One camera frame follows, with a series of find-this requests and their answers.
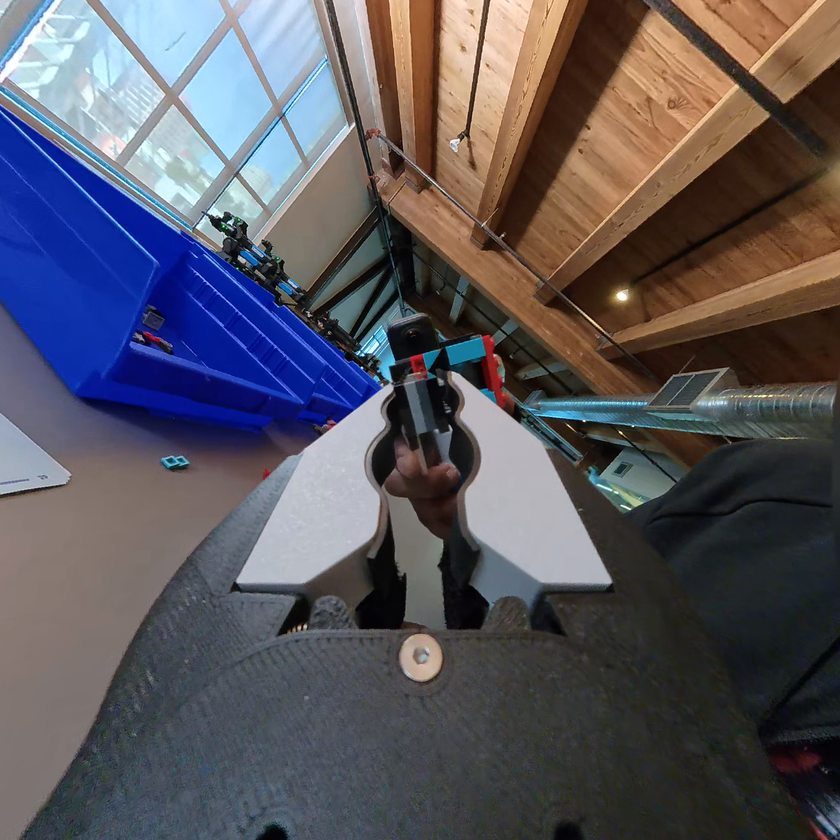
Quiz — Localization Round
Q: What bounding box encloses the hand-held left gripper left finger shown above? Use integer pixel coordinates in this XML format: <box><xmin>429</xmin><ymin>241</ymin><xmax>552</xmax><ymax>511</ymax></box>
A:
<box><xmin>236</xmin><ymin>382</ymin><xmax>405</xmax><ymax>629</ymax></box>

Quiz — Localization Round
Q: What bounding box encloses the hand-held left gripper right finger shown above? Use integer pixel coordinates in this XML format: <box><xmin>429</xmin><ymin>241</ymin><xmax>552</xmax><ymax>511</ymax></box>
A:
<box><xmin>444</xmin><ymin>372</ymin><xmax>614</xmax><ymax>630</ymax></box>

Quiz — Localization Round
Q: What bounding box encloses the red teal grey brick model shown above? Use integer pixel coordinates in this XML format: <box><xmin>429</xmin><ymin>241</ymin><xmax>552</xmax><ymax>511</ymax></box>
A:
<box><xmin>388</xmin><ymin>333</ymin><xmax>508</xmax><ymax>470</ymax></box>

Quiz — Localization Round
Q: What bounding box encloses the pile of small bricks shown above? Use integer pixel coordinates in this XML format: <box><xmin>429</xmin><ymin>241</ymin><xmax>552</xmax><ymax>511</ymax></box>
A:
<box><xmin>131</xmin><ymin>307</ymin><xmax>175</xmax><ymax>354</ymax></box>

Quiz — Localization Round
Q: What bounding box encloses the blue plastic bin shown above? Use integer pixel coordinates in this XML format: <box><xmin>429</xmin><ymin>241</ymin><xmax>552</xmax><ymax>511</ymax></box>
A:
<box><xmin>0</xmin><ymin>105</ymin><xmax>383</xmax><ymax>434</ymax></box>

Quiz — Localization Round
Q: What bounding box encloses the grey desk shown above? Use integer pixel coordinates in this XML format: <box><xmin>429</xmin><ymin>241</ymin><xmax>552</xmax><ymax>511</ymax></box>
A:
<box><xmin>0</xmin><ymin>302</ymin><xmax>368</xmax><ymax>840</ymax></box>

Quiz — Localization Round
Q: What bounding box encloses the person's right hand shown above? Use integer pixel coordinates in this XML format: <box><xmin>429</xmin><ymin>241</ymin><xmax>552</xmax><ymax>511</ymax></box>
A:
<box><xmin>382</xmin><ymin>441</ymin><xmax>462</xmax><ymax>540</ymax></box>

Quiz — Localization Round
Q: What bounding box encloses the thin metal sprinkler pipe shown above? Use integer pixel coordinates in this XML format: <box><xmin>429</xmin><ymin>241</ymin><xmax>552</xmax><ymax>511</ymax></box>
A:
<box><xmin>367</xmin><ymin>126</ymin><xmax>660</xmax><ymax>385</ymax></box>

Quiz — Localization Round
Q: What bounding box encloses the black equipment with green lights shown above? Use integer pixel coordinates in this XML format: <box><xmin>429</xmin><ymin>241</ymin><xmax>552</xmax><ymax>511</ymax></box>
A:
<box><xmin>202</xmin><ymin>210</ymin><xmax>385</xmax><ymax>371</ymax></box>

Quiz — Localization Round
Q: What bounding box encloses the black rod with white spotlights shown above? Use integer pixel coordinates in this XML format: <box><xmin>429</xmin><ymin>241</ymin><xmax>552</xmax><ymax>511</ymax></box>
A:
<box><xmin>448</xmin><ymin>0</ymin><xmax>494</xmax><ymax>153</ymax></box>

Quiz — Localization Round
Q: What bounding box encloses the person's dark jacket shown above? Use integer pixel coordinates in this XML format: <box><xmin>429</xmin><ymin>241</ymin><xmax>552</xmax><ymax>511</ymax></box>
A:
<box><xmin>626</xmin><ymin>438</ymin><xmax>840</xmax><ymax>746</ymax></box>

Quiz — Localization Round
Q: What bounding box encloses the black ceiling pipe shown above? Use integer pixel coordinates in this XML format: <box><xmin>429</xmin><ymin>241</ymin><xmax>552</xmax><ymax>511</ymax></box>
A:
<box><xmin>323</xmin><ymin>0</ymin><xmax>409</xmax><ymax>316</ymax></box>

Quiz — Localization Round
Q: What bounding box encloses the white instruction booklet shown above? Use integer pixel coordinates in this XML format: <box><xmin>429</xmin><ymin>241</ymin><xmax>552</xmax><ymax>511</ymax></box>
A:
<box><xmin>0</xmin><ymin>412</ymin><xmax>72</xmax><ymax>497</ymax></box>

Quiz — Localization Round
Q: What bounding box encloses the large paned window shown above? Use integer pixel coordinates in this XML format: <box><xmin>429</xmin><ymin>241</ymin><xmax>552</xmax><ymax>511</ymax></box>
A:
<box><xmin>0</xmin><ymin>0</ymin><xmax>349</xmax><ymax>247</ymax></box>

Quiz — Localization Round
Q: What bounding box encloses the thick metal sprinkler pipe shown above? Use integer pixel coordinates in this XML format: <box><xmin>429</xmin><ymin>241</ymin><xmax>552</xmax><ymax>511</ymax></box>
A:
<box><xmin>643</xmin><ymin>0</ymin><xmax>829</xmax><ymax>157</ymax></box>

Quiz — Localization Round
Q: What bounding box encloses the duct vent grille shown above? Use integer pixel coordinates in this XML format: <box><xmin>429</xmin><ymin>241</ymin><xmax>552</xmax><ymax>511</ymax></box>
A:
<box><xmin>646</xmin><ymin>367</ymin><xmax>742</xmax><ymax>413</ymax></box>

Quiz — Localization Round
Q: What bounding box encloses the silver spiral air duct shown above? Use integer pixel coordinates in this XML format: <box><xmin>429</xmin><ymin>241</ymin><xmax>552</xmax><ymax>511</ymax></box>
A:
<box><xmin>525</xmin><ymin>381</ymin><xmax>840</xmax><ymax>442</ymax></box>

